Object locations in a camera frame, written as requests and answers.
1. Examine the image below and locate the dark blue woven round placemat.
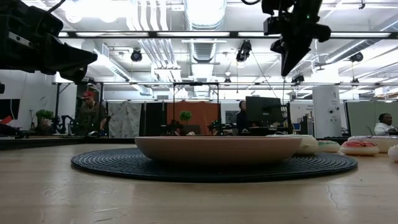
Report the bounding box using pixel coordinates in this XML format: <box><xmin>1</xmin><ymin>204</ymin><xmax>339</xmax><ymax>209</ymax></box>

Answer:
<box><xmin>70</xmin><ymin>146</ymin><xmax>358</xmax><ymax>184</ymax></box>

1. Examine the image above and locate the small dark chalkboard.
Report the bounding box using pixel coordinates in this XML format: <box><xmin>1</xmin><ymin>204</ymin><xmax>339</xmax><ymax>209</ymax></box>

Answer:
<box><xmin>225</xmin><ymin>110</ymin><xmax>239</xmax><ymax>124</ymax></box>

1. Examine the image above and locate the pink plate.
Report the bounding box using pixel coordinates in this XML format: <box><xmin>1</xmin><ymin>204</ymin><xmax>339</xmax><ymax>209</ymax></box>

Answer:
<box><xmin>134</xmin><ymin>136</ymin><xmax>302</xmax><ymax>165</ymax></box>

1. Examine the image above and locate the small white donut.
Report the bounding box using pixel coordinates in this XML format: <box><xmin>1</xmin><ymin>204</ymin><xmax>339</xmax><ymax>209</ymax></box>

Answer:
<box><xmin>387</xmin><ymin>144</ymin><xmax>398</xmax><ymax>163</ymax></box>

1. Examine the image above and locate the large blue drizzled donut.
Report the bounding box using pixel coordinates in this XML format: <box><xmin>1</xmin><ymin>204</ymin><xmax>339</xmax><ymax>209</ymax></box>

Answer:
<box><xmin>267</xmin><ymin>134</ymin><xmax>320</xmax><ymax>156</ymax></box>

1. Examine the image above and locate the person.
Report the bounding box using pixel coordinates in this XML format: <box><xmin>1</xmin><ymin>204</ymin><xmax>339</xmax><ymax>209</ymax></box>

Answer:
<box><xmin>235</xmin><ymin>100</ymin><xmax>254</xmax><ymax>135</ymax></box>
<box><xmin>76</xmin><ymin>90</ymin><xmax>108</xmax><ymax>138</ymax></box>
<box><xmin>374</xmin><ymin>113</ymin><xmax>398</xmax><ymax>136</ymax></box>

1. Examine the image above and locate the white room pillar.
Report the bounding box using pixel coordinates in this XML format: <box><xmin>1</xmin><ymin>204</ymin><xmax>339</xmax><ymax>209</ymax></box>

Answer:
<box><xmin>312</xmin><ymin>85</ymin><xmax>342</xmax><ymax>138</ymax></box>

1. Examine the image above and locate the black curtain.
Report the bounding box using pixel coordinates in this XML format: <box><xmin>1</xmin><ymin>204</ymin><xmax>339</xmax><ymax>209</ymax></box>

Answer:
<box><xmin>144</xmin><ymin>101</ymin><xmax>167</xmax><ymax>137</ymax></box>

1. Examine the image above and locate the silver ventilation duct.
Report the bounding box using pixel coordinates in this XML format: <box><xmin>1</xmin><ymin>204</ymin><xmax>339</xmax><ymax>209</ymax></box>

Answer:
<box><xmin>183</xmin><ymin>0</ymin><xmax>228</xmax><ymax>63</ymax></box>

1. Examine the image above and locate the black overhead frame beam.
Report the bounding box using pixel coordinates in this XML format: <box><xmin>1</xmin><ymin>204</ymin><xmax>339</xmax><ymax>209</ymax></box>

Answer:
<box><xmin>57</xmin><ymin>30</ymin><xmax>398</xmax><ymax>39</ymax></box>

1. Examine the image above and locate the black computer monitor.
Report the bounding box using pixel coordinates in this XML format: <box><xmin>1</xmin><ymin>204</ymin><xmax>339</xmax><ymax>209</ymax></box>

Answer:
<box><xmin>245</xmin><ymin>95</ymin><xmax>282</xmax><ymax>128</ymax></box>

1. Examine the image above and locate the orange curtain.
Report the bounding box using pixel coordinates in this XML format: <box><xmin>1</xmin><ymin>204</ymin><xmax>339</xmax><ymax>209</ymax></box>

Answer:
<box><xmin>166</xmin><ymin>101</ymin><xmax>221</xmax><ymax>136</ymax></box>

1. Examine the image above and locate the small red sprinkled donut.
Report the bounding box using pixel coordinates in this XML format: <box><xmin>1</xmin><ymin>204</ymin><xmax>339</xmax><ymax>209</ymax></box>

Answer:
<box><xmin>340</xmin><ymin>140</ymin><xmax>380</xmax><ymax>157</ymax></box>

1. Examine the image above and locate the white ceiling air duct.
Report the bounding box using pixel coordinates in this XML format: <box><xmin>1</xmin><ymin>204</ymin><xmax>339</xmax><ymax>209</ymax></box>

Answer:
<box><xmin>81</xmin><ymin>39</ymin><xmax>153</xmax><ymax>96</ymax></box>

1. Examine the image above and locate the large purple chocolate-drizzled donut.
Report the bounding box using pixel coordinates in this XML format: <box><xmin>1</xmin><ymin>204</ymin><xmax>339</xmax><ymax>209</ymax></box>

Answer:
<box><xmin>347</xmin><ymin>135</ymin><xmax>398</xmax><ymax>154</ymax></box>

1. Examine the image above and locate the round green topiary plant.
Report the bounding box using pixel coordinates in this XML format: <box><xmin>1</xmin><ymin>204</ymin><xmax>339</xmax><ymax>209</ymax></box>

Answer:
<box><xmin>179</xmin><ymin>110</ymin><xmax>193</xmax><ymax>124</ymax></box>

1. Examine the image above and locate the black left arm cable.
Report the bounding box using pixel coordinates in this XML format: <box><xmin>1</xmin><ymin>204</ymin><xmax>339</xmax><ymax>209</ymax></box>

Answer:
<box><xmin>46</xmin><ymin>0</ymin><xmax>67</xmax><ymax>14</ymax></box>

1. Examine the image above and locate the black wall screen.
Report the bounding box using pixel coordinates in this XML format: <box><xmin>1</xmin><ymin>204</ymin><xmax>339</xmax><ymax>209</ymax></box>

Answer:
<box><xmin>0</xmin><ymin>98</ymin><xmax>21</xmax><ymax>121</ymax></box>

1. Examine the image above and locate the potted green plant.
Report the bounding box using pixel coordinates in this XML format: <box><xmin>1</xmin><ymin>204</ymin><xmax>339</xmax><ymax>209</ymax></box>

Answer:
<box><xmin>35</xmin><ymin>108</ymin><xmax>55</xmax><ymax>135</ymax></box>

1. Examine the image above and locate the small green donut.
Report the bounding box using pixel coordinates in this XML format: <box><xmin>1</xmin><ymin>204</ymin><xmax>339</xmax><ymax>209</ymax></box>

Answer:
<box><xmin>317</xmin><ymin>139</ymin><xmax>341</xmax><ymax>153</ymax></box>

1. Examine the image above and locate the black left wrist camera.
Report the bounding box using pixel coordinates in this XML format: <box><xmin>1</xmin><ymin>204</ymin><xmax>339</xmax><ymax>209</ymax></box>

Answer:
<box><xmin>12</xmin><ymin>0</ymin><xmax>65</xmax><ymax>37</ymax></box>

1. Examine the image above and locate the black table border frame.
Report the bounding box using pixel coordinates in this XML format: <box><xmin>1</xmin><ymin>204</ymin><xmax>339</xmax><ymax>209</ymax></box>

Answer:
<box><xmin>0</xmin><ymin>136</ymin><xmax>398</xmax><ymax>151</ymax></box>

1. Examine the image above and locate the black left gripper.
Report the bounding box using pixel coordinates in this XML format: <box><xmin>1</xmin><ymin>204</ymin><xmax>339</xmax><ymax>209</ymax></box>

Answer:
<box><xmin>0</xmin><ymin>18</ymin><xmax>98</xmax><ymax>83</ymax></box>

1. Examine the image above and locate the black background gantry frame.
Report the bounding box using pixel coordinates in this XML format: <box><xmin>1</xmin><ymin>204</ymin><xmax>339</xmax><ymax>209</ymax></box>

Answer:
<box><xmin>172</xmin><ymin>81</ymin><xmax>220</xmax><ymax>135</ymax></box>

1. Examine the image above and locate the patterned white curtain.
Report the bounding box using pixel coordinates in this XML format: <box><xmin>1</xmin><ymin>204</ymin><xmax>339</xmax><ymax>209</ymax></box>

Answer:
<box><xmin>108</xmin><ymin>101</ymin><xmax>143</xmax><ymax>138</ymax></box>

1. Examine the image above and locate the green partition wall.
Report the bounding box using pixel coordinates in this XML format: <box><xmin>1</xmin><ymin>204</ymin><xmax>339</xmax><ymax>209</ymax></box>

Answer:
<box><xmin>345</xmin><ymin>101</ymin><xmax>398</xmax><ymax>138</ymax></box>

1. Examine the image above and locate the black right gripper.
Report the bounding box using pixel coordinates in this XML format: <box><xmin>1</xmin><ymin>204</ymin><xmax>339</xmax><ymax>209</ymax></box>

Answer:
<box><xmin>270</xmin><ymin>18</ymin><xmax>332</xmax><ymax>77</ymax></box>

